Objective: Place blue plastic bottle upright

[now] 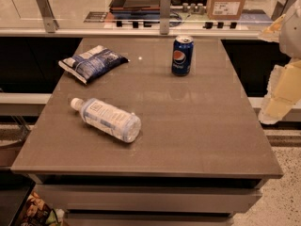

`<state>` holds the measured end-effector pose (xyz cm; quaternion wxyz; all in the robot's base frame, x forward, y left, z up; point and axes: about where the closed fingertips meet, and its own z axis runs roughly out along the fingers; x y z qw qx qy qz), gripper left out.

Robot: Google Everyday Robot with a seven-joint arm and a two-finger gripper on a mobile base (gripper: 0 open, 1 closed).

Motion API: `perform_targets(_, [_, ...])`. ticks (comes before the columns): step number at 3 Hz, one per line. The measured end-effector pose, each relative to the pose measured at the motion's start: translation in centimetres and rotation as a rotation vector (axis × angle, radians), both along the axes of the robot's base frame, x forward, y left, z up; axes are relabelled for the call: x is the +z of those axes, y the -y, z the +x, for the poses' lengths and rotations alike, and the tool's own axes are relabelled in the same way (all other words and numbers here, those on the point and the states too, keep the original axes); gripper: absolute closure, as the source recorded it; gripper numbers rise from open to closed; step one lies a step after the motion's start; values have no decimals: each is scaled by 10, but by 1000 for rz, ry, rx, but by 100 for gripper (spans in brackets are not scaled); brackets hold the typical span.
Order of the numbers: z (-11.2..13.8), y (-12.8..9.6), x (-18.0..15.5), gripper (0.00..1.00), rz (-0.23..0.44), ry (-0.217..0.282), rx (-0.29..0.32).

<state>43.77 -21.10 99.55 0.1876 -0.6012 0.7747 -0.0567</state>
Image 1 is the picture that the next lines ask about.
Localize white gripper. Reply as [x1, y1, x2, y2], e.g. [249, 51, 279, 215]
[258, 0, 301, 124]

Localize clear plastic water bottle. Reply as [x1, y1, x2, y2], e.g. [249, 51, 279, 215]
[71, 98, 141, 143]

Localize cardboard box with label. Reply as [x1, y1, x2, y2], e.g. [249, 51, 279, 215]
[206, 0, 246, 20]

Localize blue Pepsi can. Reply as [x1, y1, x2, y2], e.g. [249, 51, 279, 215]
[171, 36, 194, 76]

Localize stacked trays behind glass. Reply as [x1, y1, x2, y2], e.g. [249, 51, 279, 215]
[104, 0, 183, 28]

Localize blue and white snack bag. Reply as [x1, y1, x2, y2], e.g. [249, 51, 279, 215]
[58, 45, 128, 85]

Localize colourful snack bag on floor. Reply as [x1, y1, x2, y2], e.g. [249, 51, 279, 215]
[18, 192, 65, 226]

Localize right metal glass bracket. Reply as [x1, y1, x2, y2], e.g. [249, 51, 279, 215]
[271, 0, 301, 22]

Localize metal glass bracket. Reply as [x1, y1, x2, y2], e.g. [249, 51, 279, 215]
[160, 0, 171, 35]
[271, 0, 301, 22]
[36, 0, 59, 33]

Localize middle metal glass bracket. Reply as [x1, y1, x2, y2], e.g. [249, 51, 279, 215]
[160, 0, 171, 35]

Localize left metal glass bracket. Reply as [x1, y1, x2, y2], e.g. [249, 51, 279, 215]
[36, 0, 59, 33]

